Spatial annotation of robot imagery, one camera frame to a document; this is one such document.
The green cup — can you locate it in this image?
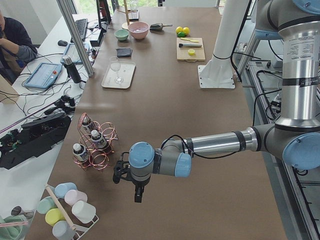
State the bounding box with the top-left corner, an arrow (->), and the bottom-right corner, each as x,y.
36,196 -> 57,215

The black steel thermos bottle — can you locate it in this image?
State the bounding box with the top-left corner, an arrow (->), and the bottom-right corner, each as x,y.
62,55 -> 82,84

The metal ice scoop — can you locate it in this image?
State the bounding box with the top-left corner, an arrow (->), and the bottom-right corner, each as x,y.
149,23 -> 173,31

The green bowl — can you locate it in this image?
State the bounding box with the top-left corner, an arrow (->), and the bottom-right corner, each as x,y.
114,29 -> 129,41

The black equipment case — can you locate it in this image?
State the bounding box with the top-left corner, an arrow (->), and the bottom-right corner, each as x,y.
0,113 -> 71,170

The aluminium frame post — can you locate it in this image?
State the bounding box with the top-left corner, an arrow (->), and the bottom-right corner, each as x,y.
56,0 -> 94,77

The pink cup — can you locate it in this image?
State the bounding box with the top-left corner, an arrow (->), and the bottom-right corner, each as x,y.
64,189 -> 88,207

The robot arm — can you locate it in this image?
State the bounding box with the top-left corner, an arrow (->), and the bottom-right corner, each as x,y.
112,0 -> 320,203

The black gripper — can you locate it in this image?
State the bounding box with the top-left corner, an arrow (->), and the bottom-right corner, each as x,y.
112,151 -> 151,203

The yellow lemon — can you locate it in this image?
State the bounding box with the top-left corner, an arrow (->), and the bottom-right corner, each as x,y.
175,26 -> 183,34
182,27 -> 190,35

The blue teach pendant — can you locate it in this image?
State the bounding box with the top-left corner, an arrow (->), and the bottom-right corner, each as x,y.
60,42 -> 90,65
23,62 -> 62,90

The yellow plastic knife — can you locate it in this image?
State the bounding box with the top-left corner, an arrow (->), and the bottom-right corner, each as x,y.
180,37 -> 199,43

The white wire cup rack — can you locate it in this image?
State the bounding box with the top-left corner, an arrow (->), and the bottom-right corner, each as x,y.
45,184 -> 100,240

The seated person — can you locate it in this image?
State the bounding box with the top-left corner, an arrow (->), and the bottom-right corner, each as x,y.
0,15 -> 38,85

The black computer mouse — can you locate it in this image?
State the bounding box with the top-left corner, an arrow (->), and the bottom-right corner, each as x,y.
57,40 -> 68,47

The black monitor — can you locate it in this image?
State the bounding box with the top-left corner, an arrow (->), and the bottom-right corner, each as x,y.
96,0 -> 112,33

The copper wire bottle basket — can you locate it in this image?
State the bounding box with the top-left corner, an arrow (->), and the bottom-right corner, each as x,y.
72,113 -> 119,172

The tea bottle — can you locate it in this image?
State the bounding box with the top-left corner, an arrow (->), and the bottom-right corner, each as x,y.
72,143 -> 90,167
81,117 -> 95,134
91,130 -> 109,150

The dark grey folded cloth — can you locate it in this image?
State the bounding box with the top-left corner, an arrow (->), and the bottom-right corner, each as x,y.
116,47 -> 133,58

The white cup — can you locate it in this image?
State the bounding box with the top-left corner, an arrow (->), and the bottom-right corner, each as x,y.
71,200 -> 96,224

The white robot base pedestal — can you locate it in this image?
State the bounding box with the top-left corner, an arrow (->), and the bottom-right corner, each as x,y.
198,0 -> 251,89

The yellow cup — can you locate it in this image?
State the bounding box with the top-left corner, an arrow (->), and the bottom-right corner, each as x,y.
45,208 -> 66,227

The tea bottle front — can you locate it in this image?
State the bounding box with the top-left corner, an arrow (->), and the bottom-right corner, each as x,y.
72,143 -> 90,167

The pink bowl with ice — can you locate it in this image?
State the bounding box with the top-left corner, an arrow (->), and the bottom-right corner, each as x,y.
128,21 -> 150,40

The clear wine glass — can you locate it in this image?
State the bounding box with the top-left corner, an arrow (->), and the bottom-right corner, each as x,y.
109,56 -> 124,84

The blue teach pendant near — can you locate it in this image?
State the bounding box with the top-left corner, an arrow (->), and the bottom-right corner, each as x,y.
23,62 -> 62,90

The green lime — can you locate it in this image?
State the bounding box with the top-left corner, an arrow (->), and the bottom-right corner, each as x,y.
177,31 -> 186,38

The tea bottle middle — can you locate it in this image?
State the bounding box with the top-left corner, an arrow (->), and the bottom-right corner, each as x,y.
91,130 -> 109,150

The wooden cup tree stand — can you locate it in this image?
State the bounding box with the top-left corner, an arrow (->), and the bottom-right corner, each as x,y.
117,0 -> 139,30

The black keyboard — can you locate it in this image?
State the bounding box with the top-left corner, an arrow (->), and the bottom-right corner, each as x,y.
74,18 -> 88,41

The steel cylinder tool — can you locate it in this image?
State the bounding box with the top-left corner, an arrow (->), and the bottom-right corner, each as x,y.
178,43 -> 202,48

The half lemon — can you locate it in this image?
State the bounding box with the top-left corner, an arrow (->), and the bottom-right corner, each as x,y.
188,49 -> 196,56

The blue cup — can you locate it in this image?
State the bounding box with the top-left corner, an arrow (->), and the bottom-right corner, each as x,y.
54,182 -> 77,198

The cream rabbit tray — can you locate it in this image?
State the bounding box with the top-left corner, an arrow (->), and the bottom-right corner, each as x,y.
101,61 -> 136,89

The tea bottle rear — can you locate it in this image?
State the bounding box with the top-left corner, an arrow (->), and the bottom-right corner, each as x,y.
81,117 -> 95,134

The bamboo cutting board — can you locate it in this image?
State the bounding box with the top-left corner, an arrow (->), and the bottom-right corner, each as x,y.
176,37 -> 206,62

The grey cup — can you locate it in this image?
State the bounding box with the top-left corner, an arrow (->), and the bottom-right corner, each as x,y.
52,220 -> 75,240

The blue teach pendant far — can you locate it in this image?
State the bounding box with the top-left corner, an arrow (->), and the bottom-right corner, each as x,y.
60,42 -> 90,65

